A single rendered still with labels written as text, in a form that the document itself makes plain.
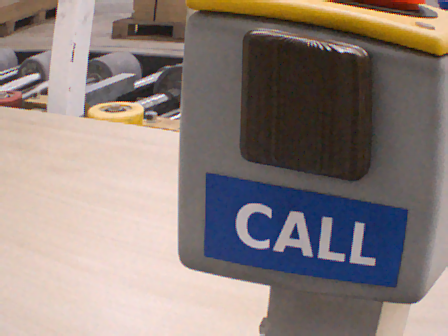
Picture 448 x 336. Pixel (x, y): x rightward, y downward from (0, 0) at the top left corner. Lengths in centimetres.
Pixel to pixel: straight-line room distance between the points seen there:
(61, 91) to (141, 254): 59
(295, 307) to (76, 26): 125
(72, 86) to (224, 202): 128
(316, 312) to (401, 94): 7
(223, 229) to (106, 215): 82
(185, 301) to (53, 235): 19
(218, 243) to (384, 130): 5
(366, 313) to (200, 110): 7
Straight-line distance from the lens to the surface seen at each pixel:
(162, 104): 195
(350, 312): 27
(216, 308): 87
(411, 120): 23
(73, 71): 153
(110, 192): 114
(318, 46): 23
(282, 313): 28
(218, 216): 26
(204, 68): 25
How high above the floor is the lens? 125
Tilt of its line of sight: 16 degrees down
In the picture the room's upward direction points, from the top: 2 degrees clockwise
